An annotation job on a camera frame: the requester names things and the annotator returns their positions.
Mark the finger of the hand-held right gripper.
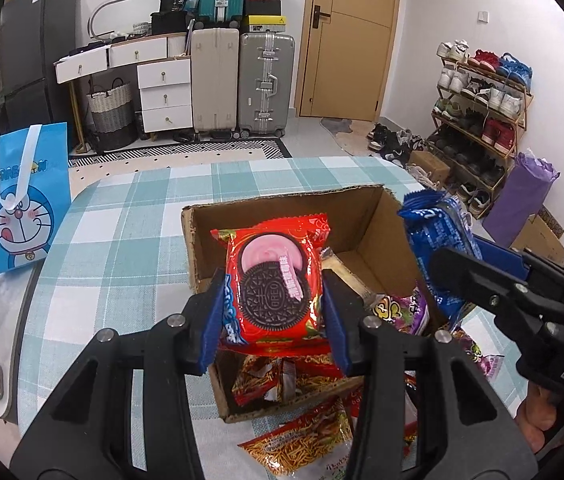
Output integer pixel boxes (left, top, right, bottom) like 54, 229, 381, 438
429, 246, 547, 343
476, 238, 564, 292

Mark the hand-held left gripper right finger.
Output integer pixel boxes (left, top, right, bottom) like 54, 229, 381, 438
322, 268, 540, 480

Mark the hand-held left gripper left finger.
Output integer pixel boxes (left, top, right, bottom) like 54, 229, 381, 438
9, 267, 227, 480

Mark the blue snack packet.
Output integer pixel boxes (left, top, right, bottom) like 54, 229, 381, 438
397, 191, 485, 328

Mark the red cookie packet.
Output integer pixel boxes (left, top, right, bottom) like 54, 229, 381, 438
210, 212, 335, 359

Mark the brown cardboard box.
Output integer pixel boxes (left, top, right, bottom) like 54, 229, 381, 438
181, 185, 462, 424

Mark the person's right hand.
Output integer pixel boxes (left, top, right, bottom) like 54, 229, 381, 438
514, 385, 564, 456

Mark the clear wrapped sandwich cake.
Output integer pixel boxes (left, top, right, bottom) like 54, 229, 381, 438
319, 247, 379, 311

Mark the purple bag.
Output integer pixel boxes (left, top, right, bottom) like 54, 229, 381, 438
482, 150, 561, 249

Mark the purple candy packet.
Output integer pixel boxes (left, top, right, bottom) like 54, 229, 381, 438
371, 284, 431, 337
453, 329, 506, 380

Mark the red spicy stick packet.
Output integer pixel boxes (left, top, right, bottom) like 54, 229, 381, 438
233, 354, 363, 407
238, 399, 359, 479

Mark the small cardboard box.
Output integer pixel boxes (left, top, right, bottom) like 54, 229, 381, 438
408, 150, 452, 187

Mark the metal shoe rack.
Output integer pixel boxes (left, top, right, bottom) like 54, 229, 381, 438
429, 55, 533, 219

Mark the pile of loose shoes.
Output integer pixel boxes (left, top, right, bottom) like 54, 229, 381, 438
367, 122, 428, 169

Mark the shoe rack with shoes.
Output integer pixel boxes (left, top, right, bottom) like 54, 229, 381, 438
432, 40, 534, 216

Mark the black white patterned rug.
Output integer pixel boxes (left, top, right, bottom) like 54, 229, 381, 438
68, 137, 293, 172

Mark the grey brown doormat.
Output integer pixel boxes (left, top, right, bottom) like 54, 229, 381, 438
320, 117, 379, 157

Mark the blue cartoon tote bag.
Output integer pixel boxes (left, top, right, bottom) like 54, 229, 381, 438
0, 122, 70, 276

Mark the woven laundry basket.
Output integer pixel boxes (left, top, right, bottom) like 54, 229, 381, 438
86, 77, 138, 152

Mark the wooden door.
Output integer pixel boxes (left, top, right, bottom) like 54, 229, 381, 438
294, 0, 403, 122

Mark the beige suitcase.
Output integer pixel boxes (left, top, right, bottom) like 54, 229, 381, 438
191, 27, 241, 137

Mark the silver suitcase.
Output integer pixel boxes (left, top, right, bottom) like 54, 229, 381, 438
238, 32, 297, 137

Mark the white drawer desk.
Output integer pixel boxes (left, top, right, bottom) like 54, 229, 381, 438
54, 32, 193, 142

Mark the yellow black shoe box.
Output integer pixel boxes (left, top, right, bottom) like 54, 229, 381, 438
242, 15, 287, 35

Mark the black bag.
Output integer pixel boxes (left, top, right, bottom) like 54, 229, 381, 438
151, 0, 195, 37

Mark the dark grey fridge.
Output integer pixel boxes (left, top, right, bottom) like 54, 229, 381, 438
0, 0, 78, 130

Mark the oval metal hoop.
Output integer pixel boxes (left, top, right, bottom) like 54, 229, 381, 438
87, 0, 163, 42

